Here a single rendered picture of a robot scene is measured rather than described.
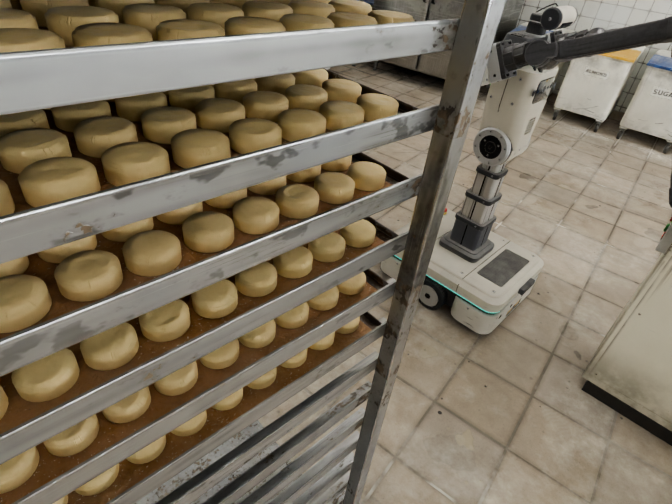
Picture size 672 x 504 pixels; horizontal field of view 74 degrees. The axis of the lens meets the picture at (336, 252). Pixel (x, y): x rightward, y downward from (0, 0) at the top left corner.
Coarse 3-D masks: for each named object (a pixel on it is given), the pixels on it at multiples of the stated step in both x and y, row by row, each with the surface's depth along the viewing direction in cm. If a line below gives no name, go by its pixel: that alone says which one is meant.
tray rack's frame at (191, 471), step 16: (240, 432) 143; (256, 432) 144; (224, 448) 139; (272, 448) 140; (192, 464) 134; (208, 464) 134; (288, 464) 137; (176, 480) 130; (224, 480) 131; (144, 496) 125; (160, 496) 126; (208, 496) 127
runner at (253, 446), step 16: (352, 368) 80; (368, 368) 78; (336, 384) 77; (352, 384) 77; (304, 400) 73; (320, 400) 71; (288, 416) 71; (304, 416) 70; (272, 432) 66; (240, 448) 66; (256, 448) 64; (224, 464) 64; (240, 464) 64; (192, 480) 62; (208, 480) 60; (176, 496) 60; (192, 496) 59
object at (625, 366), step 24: (648, 288) 153; (624, 312) 164; (648, 312) 156; (624, 336) 165; (648, 336) 160; (600, 360) 176; (624, 360) 169; (648, 360) 163; (600, 384) 180; (624, 384) 173; (648, 384) 166; (624, 408) 180; (648, 408) 170
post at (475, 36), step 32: (480, 0) 44; (480, 32) 45; (480, 64) 48; (448, 96) 50; (448, 128) 52; (448, 160) 53; (448, 192) 58; (416, 224) 60; (416, 256) 63; (416, 288) 67; (384, 352) 76; (384, 384) 80; (384, 416) 89; (352, 480) 103
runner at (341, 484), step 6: (348, 474) 110; (342, 480) 108; (336, 486) 107; (342, 486) 105; (324, 492) 106; (330, 492) 106; (336, 492) 104; (318, 498) 105; (324, 498) 105; (330, 498) 103
